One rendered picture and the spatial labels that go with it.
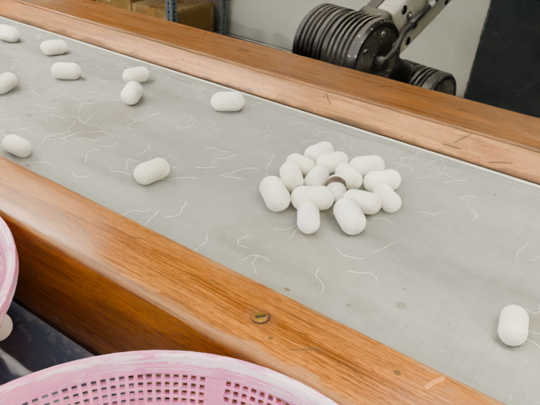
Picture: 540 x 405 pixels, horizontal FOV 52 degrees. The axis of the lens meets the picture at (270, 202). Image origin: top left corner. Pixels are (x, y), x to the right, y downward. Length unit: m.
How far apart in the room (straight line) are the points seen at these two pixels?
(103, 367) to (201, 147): 0.30
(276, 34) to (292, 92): 2.35
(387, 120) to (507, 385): 0.34
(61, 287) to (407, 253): 0.26
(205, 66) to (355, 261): 0.40
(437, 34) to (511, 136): 2.02
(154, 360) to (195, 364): 0.02
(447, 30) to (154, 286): 2.34
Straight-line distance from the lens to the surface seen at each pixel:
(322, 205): 0.46
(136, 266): 0.36
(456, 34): 2.59
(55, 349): 0.45
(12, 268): 0.37
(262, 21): 3.06
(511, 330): 0.38
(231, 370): 0.30
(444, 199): 0.52
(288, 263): 0.41
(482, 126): 0.62
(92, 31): 0.88
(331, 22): 0.89
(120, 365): 0.31
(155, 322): 0.35
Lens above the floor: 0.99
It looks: 33 degrees down
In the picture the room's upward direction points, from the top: 4 degrees clockwise
